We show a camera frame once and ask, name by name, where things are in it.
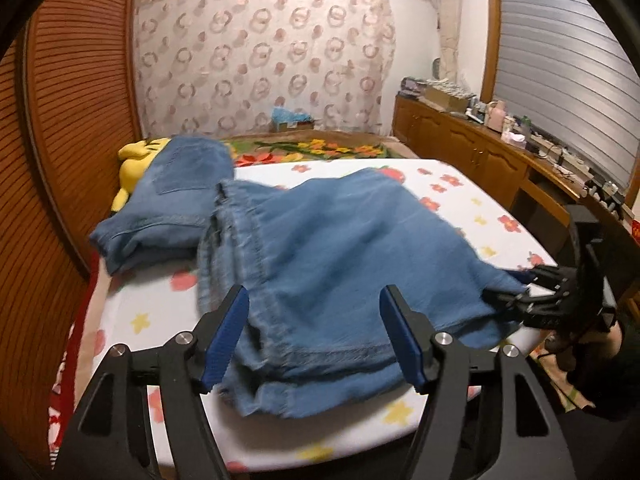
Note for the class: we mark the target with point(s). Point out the wooden cabinet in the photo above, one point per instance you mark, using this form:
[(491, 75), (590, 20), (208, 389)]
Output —
[(450, 145)]

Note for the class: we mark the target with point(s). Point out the clutter of small items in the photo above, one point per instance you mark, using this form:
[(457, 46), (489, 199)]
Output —
[(550, 150)]

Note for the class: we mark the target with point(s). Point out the blue item on box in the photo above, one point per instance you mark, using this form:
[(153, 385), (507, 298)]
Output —
[(290, 120)]

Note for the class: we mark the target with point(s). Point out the pink kettle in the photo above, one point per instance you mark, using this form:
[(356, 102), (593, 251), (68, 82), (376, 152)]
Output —
[(495, 115)]

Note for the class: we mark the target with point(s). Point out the white lace curtain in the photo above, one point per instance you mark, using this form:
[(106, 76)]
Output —
[(447, 25)]

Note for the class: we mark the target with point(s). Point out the brown floral blanket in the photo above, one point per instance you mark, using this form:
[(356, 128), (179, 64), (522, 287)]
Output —
[(320, 149)]

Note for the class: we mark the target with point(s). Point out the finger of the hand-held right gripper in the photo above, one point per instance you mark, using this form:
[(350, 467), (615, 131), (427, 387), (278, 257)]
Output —
[(547, 277), (530, 307)]

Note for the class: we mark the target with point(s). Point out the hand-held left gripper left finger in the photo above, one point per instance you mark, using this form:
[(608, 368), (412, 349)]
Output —
[(227, 330)]

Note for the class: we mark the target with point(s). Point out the grey window blinds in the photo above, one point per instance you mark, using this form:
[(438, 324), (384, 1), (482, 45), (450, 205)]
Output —
[(565, 60)]

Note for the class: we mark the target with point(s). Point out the blue denim pants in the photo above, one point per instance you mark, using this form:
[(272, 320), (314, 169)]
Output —
[(325, 260)]

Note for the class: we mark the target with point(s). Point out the cardboard box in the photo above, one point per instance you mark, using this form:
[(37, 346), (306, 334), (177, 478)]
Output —
[(447, 99)]

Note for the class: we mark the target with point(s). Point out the yellow plush toy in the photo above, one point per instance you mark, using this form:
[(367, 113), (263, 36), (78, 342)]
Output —
[(132, 170)]

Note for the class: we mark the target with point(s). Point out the wooden louvered panel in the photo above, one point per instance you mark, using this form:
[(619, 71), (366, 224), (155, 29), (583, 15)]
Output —
[(65, 135)]

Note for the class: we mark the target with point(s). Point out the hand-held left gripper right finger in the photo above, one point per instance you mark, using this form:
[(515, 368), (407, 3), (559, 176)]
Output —
[(400, 340)]

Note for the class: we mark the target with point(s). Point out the white floral bed sheet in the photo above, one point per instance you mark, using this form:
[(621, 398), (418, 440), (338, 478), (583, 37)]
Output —
[(450, 200)]

